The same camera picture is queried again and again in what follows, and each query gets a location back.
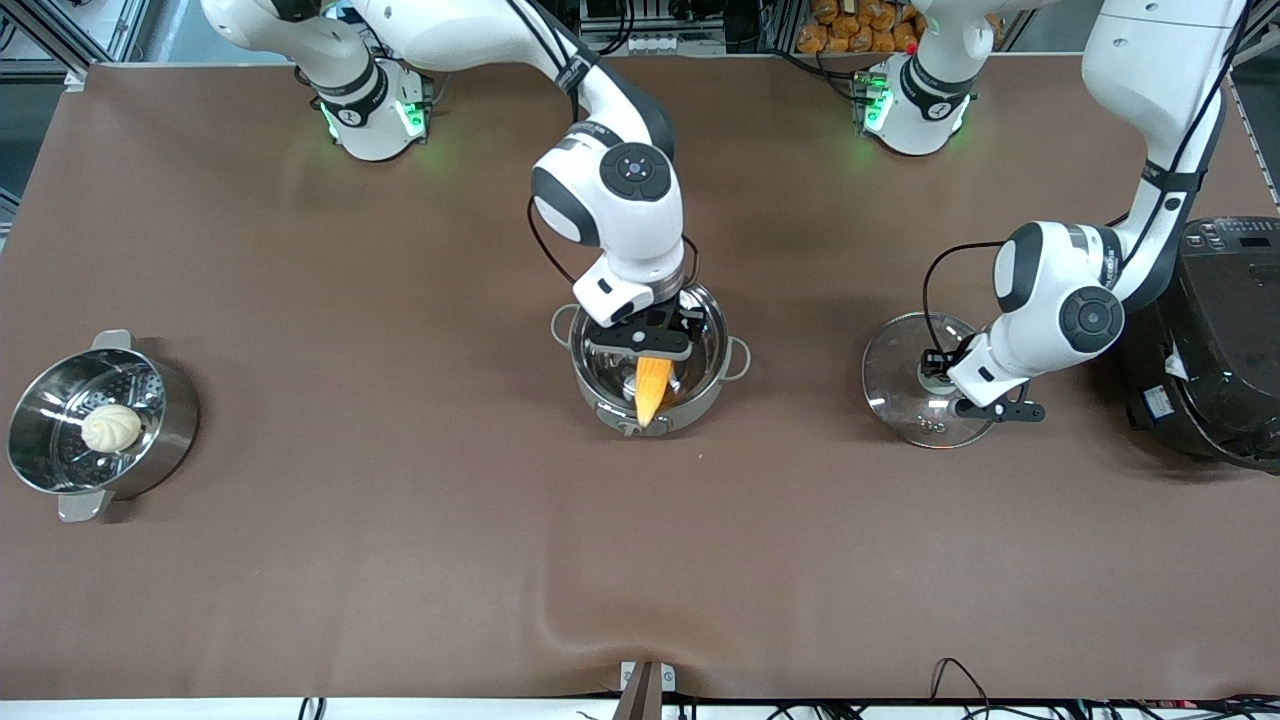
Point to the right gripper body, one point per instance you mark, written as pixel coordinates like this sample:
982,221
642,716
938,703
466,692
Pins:
672,318

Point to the glass pot lid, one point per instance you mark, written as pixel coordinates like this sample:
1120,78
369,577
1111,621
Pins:
900,400

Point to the yellow corn cob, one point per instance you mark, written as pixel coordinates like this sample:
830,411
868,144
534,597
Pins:
652,390

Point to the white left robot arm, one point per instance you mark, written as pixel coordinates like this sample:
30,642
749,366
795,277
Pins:
1150,90

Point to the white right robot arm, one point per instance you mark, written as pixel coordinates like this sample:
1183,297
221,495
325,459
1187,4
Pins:
620,220

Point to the grey electric cooking pot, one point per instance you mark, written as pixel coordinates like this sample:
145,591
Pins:
600,395

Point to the stainless steel steamer pot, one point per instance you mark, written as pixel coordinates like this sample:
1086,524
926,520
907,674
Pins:
40,440

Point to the brown table mat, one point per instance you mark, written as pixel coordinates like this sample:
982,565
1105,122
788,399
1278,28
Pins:
640,560

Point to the black rice cooker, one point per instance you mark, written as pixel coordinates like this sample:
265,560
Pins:
1230,330

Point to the white power strip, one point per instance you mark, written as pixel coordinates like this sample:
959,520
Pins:
675,44

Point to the metal table clamp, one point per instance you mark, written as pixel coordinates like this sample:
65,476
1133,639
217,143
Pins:
648,685

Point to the white steamed bun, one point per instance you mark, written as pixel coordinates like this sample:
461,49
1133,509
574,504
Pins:
111,428

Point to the aluminium frame rail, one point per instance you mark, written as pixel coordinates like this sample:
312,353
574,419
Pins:
105,40

